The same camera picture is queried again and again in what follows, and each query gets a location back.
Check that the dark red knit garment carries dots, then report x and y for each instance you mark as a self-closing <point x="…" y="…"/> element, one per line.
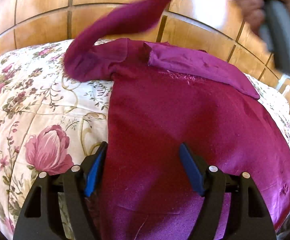
<point x="164" y="96"/>

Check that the floral quilted bedspread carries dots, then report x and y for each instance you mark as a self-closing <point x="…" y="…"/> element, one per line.
<point x="47" y="120"/>

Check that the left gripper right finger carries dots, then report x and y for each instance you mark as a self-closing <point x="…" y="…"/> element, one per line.
<point x="248" y="216"/>

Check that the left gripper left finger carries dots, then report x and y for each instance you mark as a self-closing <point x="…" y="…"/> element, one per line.
<point x="54" y="201"/>

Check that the wooden wardrobe panel wall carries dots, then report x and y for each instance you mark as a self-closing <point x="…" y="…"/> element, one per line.
<point x="212" y="25"/>

